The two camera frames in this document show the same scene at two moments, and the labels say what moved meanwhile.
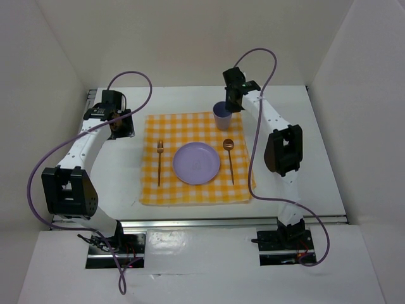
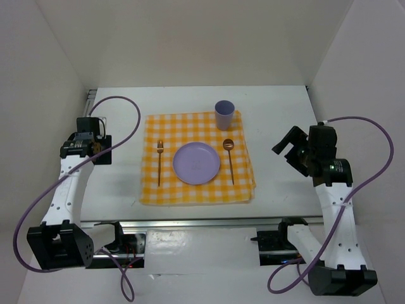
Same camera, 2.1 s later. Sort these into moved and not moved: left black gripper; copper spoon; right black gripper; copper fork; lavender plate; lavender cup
Moved: right black gripper; left black gripper
Not moved: copper spoon; copper fork; lavender plate; lavender cup
